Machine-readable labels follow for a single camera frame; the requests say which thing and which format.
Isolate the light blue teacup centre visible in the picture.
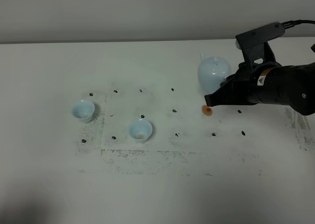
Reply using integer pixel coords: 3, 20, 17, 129
128, 119, 153, 143

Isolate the light blue teacup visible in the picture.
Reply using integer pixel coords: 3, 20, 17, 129
71, 100, 95, 123
128, 119, 153, 143

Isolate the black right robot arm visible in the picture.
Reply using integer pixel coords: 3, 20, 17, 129
205, 42, 315, 116

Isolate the light blue teacup left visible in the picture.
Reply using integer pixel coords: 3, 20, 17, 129
71, 100, 95, 123

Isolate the light blue porcelain teapot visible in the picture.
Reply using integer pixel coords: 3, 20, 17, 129
197, 52, 231, 95

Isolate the black right camera cable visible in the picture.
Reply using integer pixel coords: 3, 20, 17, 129
282, 19, 315, 29

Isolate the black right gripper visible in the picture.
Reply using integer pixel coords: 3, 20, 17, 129
204, 41, 289, 107

